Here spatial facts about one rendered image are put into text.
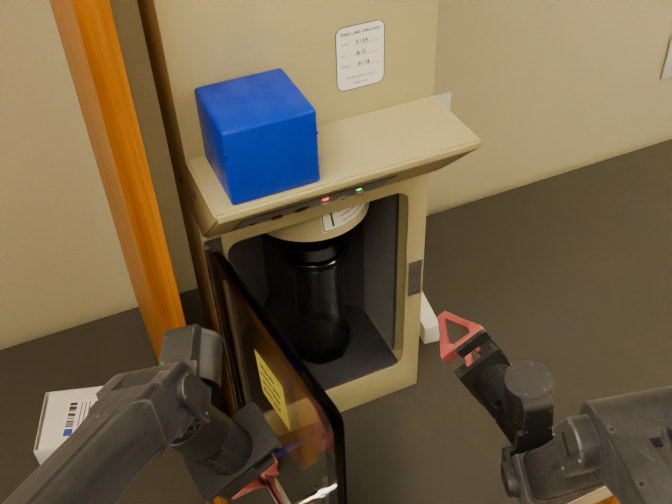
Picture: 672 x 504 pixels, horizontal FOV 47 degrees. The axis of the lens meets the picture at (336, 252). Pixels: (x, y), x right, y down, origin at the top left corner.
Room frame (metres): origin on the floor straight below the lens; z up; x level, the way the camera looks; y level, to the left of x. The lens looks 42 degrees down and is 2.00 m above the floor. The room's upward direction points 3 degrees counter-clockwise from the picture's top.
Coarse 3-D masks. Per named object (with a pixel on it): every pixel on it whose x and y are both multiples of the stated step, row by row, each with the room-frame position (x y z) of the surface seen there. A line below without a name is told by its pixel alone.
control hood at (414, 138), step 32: (320, 128) 0.78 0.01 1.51; (352, 128) 0.77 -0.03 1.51; (384, 128) 0.77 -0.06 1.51; (416, 128) 0.77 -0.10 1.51; (448, 128) 0.76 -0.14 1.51; (192, 160) 0.72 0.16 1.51; (320, 160) 0.71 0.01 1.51; (352, 160) 0.71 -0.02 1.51; (384, 160) 0.70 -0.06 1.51; (416, 160) 0.71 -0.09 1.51; (448, 160) 0.75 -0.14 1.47; (192, 192) 0.71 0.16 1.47; (224, 192) 0.66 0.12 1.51; (288, 192) 0.65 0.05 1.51; (320, 192) 0.66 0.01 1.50; (224, 224) 0.63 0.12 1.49
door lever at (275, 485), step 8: (264, 480) 0.50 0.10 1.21; (272, 480) 0.50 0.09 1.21; (272, 488) 0.49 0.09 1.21; (280, 488) 0.49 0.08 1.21; (312, 488) 0.49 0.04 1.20; (272, 496) 0.48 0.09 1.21; (280, 496) 0.48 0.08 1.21; (304, 496) 0.48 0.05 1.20; (312, 496) 0.48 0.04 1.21; (320, 496) 0.47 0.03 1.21
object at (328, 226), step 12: (360, 204) 0.85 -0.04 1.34; (324, 216) 0.81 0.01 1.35; (336, 216) 0.82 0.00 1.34; (348, 216) 0.82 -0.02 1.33; (360, 216) 0.84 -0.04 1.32; (288, 228) 0.81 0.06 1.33; (300, 228) 0.80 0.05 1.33; (312, 228) 0.80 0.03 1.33; (324, 228) 0.80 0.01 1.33; (336, 228) 0.81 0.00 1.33; (348, 228) 0.82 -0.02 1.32; (288, 240) 0.80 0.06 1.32; (300, 240) 0.80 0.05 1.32; (312, 240) 0.80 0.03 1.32
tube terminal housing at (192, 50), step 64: (192, 0) 0.74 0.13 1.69; (256, 0) 0.76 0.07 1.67; (320, 0) 0.79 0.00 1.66; (384, 0) 0.82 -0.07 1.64; (192, 64) 0.73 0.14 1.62; (256, 64) 0.76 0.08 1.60; (320, 64) 0.79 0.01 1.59; (192, 128) 0.73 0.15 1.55; (384, 192) 0.82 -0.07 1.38; (192, 256) 0.81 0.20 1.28; (384, 384) 0.82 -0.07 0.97
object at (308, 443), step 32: (224, 288) 0.68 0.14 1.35; (256, 320) 0.59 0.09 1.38; (288, 352) 0.53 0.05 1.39; (256, 384) 0.62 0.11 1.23; (288, 384) 0.53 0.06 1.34; (288, 416) 0.54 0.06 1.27; (320, 416) 0.47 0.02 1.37; (288, 448) 0.55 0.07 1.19; (320, 448) 0.47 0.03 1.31; (288, 480) 0.56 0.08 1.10; (320, 480) 0.48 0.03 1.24
